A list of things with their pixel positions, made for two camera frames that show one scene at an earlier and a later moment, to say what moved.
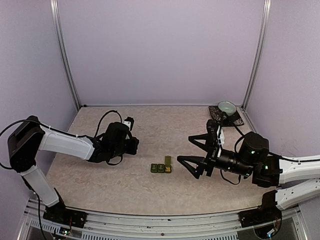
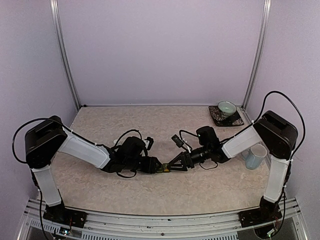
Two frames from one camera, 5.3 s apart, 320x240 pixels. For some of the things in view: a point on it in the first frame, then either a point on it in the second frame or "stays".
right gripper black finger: [197, 160] to [184, 168]
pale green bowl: [229, 107] stays
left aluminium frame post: [63, 49] stays
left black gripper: [133, 149] to [152, 160]
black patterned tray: [224, 119] stays
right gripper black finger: [204, 147] to [179, 157]
